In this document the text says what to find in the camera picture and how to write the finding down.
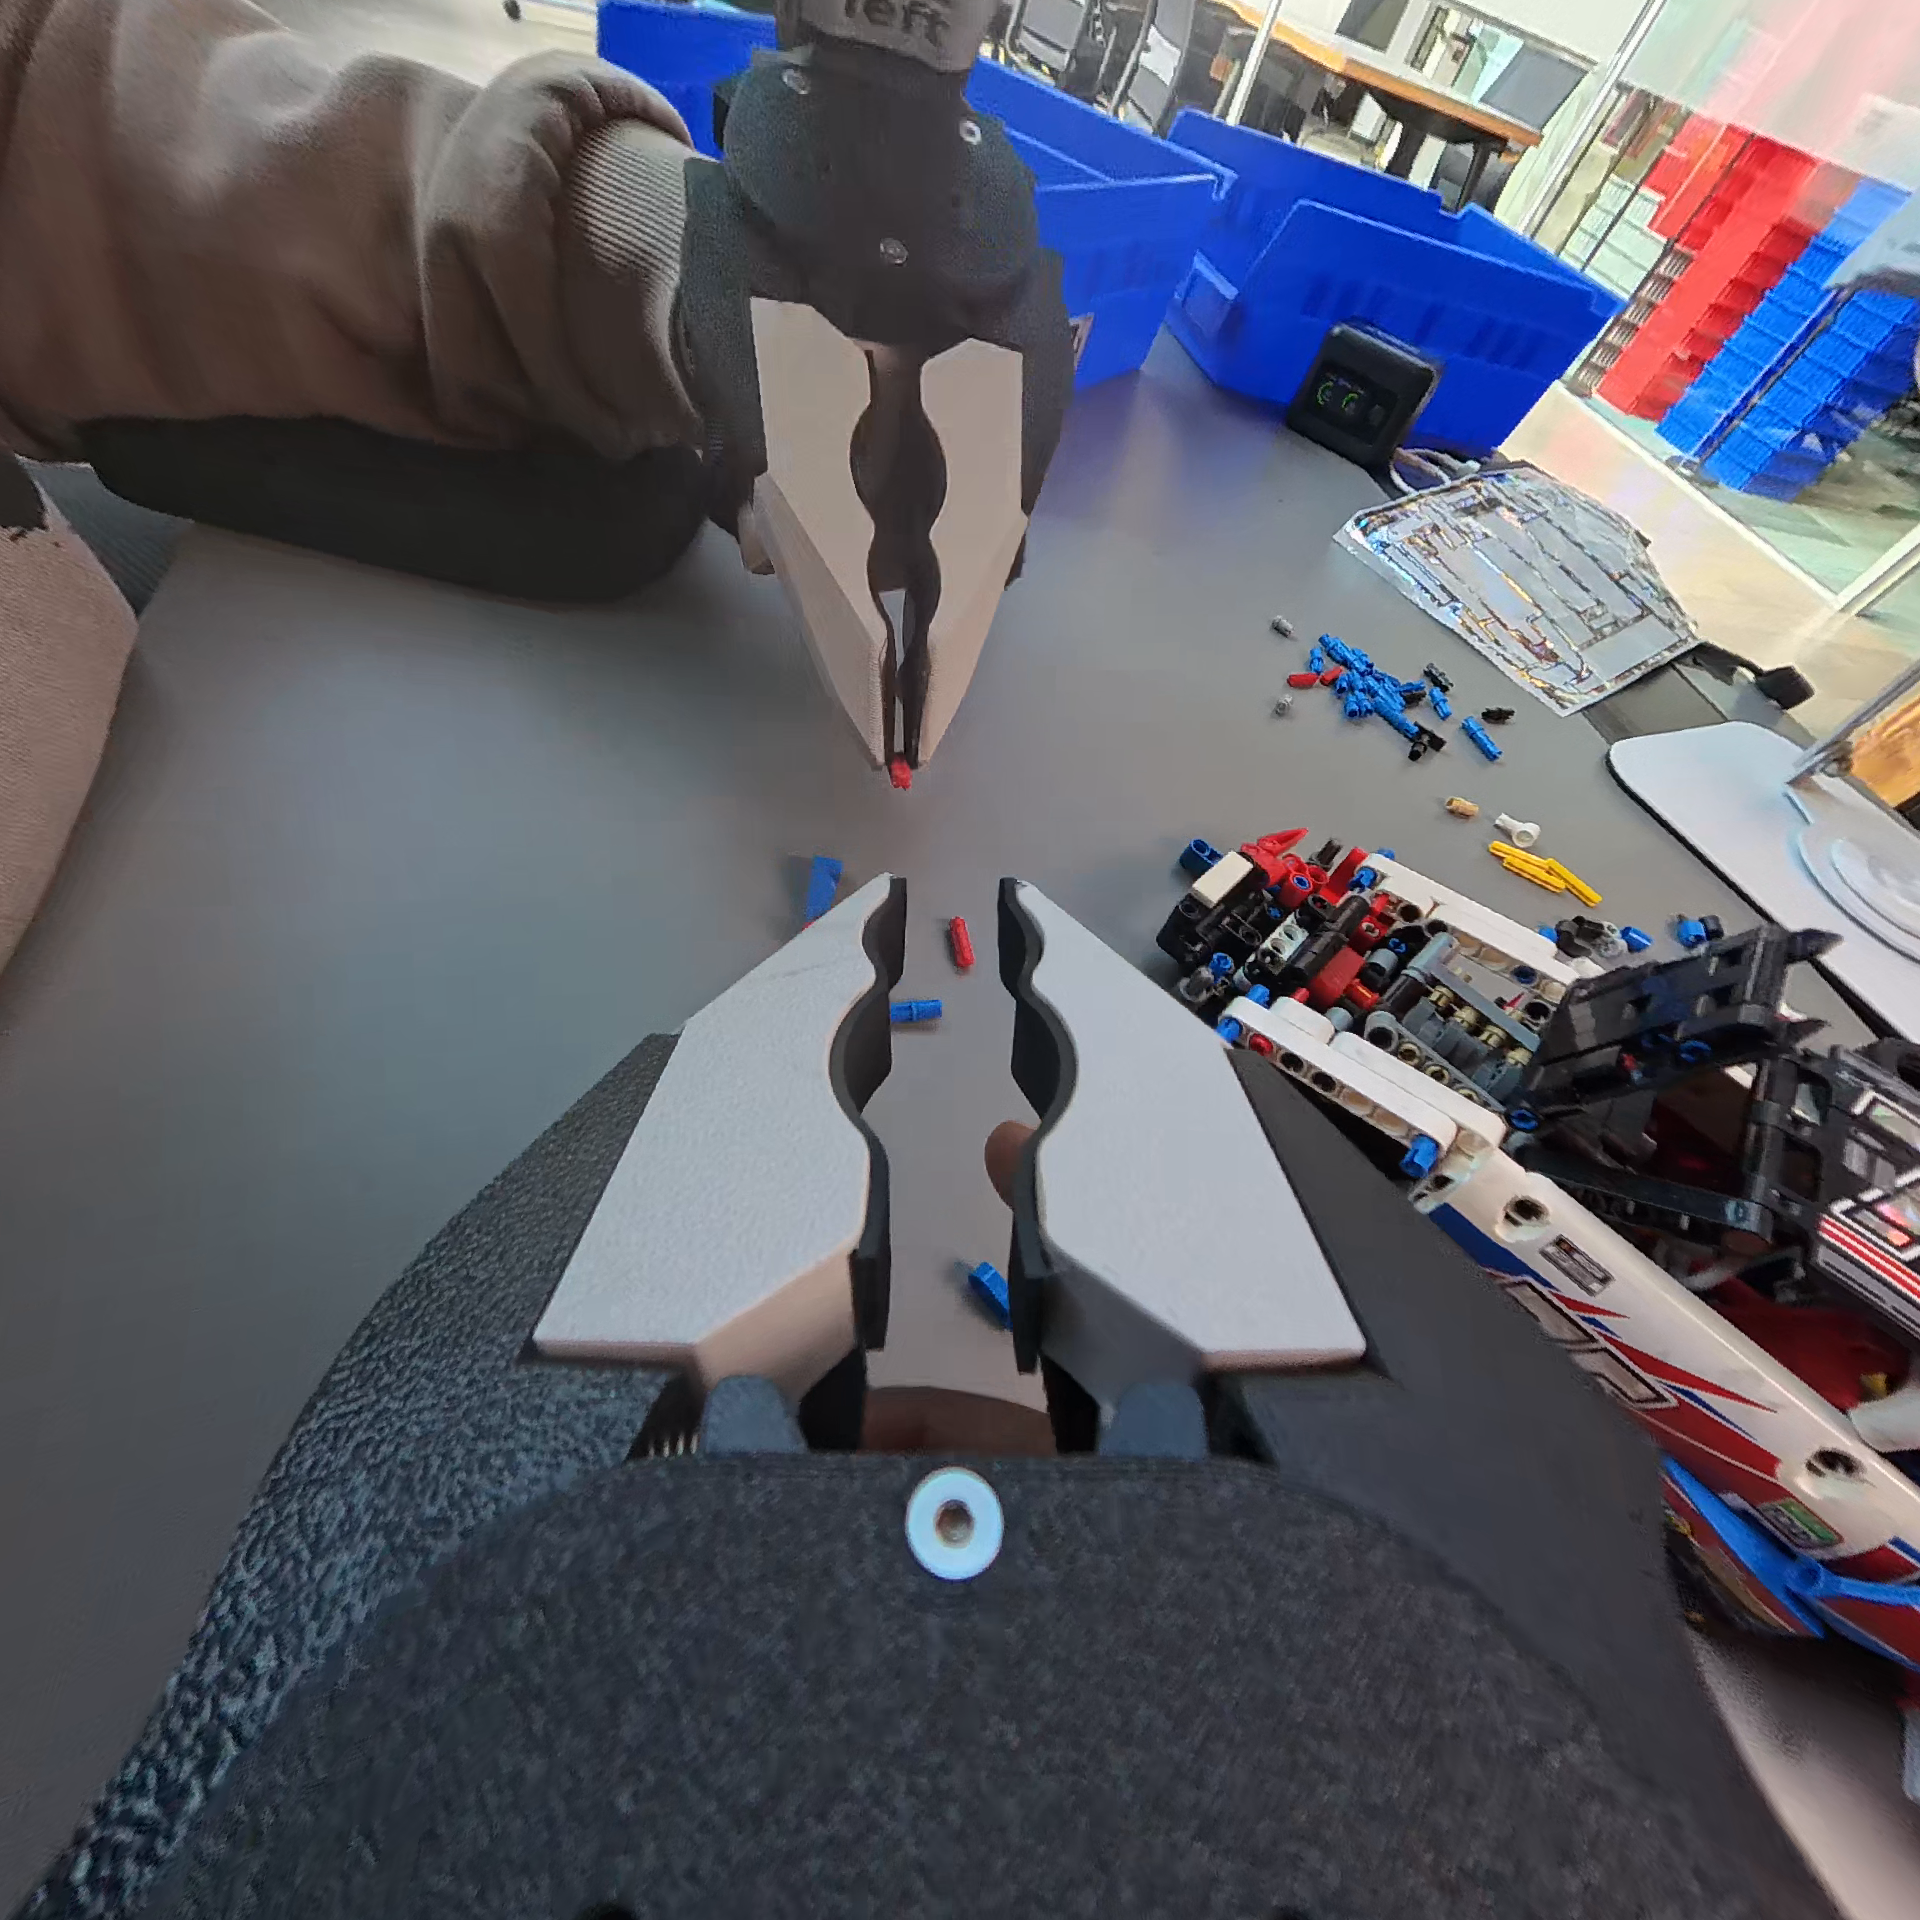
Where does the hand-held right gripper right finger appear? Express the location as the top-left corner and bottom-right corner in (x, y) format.
(998, 877), (1371, 1415)

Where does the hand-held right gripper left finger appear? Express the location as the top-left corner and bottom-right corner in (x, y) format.
(532, 874), (913, 1415)

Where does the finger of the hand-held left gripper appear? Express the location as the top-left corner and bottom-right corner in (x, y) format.
(903, 339), (1038, 770)
(745, 295), (913, 772)

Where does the person's left forearm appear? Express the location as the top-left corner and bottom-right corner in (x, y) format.
(0, 0), (711, 466)

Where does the grey desk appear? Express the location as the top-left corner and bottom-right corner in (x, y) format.
(0, 322), (1920, 1920)

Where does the blue storage bin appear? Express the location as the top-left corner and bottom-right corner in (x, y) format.
(1168, 108), (1625, 460)
(598, 0), (1238, 395)

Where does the toy brick car model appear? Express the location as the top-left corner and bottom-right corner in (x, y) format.
(1155, 826), (1920, 1653)

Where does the black device green display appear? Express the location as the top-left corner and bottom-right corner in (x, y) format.
(1284, 320), (1444, 465)

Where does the pile of small blue pins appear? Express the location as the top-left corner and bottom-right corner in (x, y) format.
(1272, 613), (1513, 770)

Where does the yellow brick connector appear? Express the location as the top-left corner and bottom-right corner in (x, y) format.
(1489, 840), (1606, 912)

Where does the wooden office table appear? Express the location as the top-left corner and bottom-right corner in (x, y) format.
(1200, 0), (1550, 212)

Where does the silver printed sheet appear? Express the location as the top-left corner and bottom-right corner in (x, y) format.
(1332, 465), (1708, 717)

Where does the white rounded pad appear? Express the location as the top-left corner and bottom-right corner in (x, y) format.
(1607, 722), (1920, 986)

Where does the grey woven cloth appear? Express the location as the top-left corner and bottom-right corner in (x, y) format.
(23, 458), (198, 617)

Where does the clear round stand base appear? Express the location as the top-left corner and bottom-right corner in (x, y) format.
(1795, 831), (1920, 924)

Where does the stack of red blue bins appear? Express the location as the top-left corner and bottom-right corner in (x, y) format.
(1593, 113), (1920, 505)

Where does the person's beige sweater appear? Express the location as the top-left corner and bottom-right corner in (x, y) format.
(0, 451), (140, 969)

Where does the small black object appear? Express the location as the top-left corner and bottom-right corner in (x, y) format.
(1688, 642), (1820, 711)

